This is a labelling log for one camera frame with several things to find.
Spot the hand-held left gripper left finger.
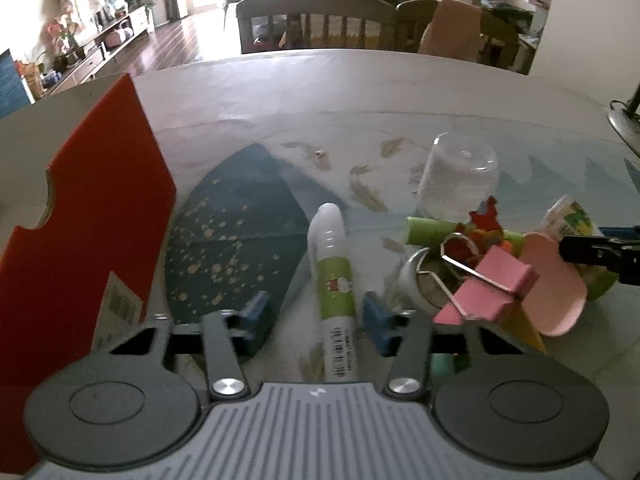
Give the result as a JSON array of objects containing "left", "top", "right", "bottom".
[{"left": 102, "top": 290, "right": 273, "bottom": 402}]

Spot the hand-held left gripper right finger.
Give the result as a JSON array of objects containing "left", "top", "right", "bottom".
[{"left": 361, "top": 291, "right": 546, "bottom": 403}]

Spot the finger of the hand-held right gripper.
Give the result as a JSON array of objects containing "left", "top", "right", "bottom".
[{"left": 559, "top": 225, "right": 640, "bottom": 286}]

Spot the yellow green printed cup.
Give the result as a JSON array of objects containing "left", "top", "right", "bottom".
[{"left": 542, "top": 195, "right": 621, "bottom": 303}]

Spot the pink round plastic scoop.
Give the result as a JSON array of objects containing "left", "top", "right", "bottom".
[{"left": 520, "top": 232, "right": 588, "bottom": 337}]

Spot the white green glue bottle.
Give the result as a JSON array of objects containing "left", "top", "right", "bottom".
[{"left": 306, "top": 202, "right": 362, "bottom": 383}]

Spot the pink binder clip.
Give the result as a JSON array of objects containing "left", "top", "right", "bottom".
[{"left": 432, "top": 234, "right": 541, "bottom": 323}]

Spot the red cardboard box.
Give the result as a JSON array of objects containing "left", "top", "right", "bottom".
[{"left": 0, "top": 72, "right": 178, "bottom": 480}]

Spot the white small jar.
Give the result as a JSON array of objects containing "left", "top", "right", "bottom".
[{"left": 397, "top": 247, "right": 471, "bottom": 318}]

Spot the green tube with red dinosaur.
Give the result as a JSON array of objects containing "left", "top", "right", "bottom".
[{"left": 404, "top": 195, "right": 526, "bottom": 261}]

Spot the yellow block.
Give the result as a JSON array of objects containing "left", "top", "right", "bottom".
[{"left": 495, "top": 305, "right": 548, "bottom": 356}]

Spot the blue printed table mat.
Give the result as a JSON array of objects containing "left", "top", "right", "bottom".
[{"left": 150, "top": 105, "right": 640, "bottom": 391}]

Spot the grey desk lamp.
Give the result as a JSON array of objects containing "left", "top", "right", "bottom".
[{"left": 606, "top": 99, "right": 640, "bottom": 158}]

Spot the clear plastic cup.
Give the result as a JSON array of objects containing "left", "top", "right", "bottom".
[{"left": 415, "top": 132, "right": 501, "bottom": 223}]

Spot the brown wooden chair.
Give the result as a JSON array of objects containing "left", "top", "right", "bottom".
[{"left": 397, "top": 0, "right": 521, "bottom": 68}]

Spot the pink cloth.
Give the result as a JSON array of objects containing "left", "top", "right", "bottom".
[{"left": 417, "top": 0, "right": 483, "bottom": 63}]

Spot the white TV cabinet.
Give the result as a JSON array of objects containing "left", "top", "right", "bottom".
[{"left": 30, "top": 2, "right": 156, "bottom": 101}]

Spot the grey wooden slatted chair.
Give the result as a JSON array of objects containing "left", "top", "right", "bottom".
[{"left": 235, "top": 0, "right": 401, "bottom": 55}]

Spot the blue crate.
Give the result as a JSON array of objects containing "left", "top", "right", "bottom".
[{"left": 0, "top": 47, "right": 32, "bottom": 120}]

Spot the pink flower bouquet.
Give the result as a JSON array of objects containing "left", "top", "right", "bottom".
[{"left": 42, "top": 17, "right": 81, "bottom": 56}]

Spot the white wall shelf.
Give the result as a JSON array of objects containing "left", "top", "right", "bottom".
[{"left": 520, "top": 0, "right": 557, "bottom": 76}]

